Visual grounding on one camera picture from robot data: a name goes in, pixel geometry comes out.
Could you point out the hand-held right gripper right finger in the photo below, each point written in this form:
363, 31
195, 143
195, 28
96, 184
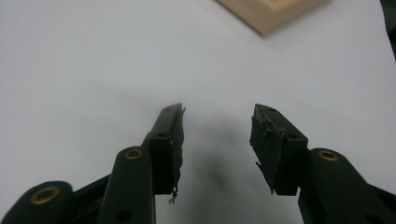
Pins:
280, 155

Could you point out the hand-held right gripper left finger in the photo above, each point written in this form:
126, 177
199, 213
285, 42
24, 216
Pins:
163, 149

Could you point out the wooden picture frame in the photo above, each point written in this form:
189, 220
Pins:
267, 14

